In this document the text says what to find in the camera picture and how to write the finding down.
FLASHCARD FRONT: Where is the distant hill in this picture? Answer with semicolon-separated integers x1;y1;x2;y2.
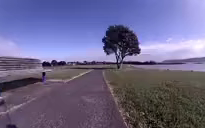
161;56;205;65

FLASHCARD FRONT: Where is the grey asphalt path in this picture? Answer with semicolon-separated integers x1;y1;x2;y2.
0;69;128;128

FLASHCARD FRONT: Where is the distant row of trees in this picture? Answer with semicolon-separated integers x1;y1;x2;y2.
41;59;158;68

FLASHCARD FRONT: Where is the water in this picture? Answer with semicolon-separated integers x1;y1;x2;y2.
131;62;205;73

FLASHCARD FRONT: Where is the wooden bench with blue legs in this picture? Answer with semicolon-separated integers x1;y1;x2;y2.
0;55;53;98

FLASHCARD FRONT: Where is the large dark tree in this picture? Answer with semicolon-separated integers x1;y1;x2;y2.
101;24;142;70

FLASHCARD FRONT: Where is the grass field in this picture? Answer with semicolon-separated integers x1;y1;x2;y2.
103;67;205;128
44;68;93;82

